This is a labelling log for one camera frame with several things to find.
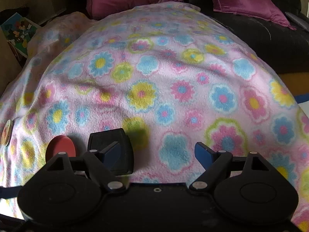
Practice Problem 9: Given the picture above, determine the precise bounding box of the pink floral fleece blanket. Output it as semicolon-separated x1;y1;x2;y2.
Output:
1;2;308;231

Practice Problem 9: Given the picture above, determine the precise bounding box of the black leather sofa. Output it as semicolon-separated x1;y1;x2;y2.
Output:
184;0;308;74

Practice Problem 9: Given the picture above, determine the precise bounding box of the cartoon picture book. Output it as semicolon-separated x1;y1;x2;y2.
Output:
1;13;40;58

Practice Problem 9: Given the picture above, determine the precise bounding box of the magenta satin cushion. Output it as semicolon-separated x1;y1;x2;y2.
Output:
213;0;296;30

